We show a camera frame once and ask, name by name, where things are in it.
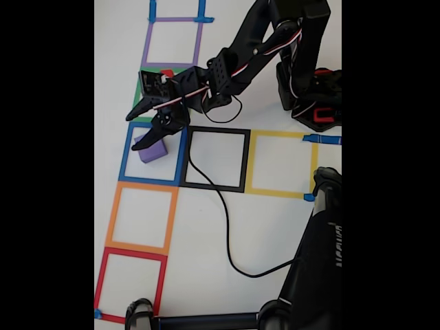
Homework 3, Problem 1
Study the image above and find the purple block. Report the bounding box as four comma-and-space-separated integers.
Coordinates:
133, 135, 168, 164

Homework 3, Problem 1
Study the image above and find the green square frame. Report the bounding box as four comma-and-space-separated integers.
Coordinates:
130, 67, 197, 125

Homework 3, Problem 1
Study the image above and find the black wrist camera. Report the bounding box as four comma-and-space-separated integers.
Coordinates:
137, 70, 173, 99

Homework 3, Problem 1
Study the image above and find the purple square frame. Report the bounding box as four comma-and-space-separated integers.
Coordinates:
140, 16, 204, 69

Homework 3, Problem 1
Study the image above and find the blue square frame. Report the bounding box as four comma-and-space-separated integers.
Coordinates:
118, 122, 189, 187

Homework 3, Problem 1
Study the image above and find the orange square frame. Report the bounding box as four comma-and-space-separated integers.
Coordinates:
104, 181, 179, 256

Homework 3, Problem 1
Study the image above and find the black square frame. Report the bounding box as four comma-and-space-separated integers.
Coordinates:
179, 126, 251, 193

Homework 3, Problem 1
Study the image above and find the yellow square frame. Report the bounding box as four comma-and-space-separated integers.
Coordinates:
244, 129, 319, 200

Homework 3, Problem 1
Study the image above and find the red square frame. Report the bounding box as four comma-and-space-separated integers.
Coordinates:
93, 246, 168, 326

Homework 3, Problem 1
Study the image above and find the black camera cable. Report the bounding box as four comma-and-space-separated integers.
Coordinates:
181, 96, 303, 278

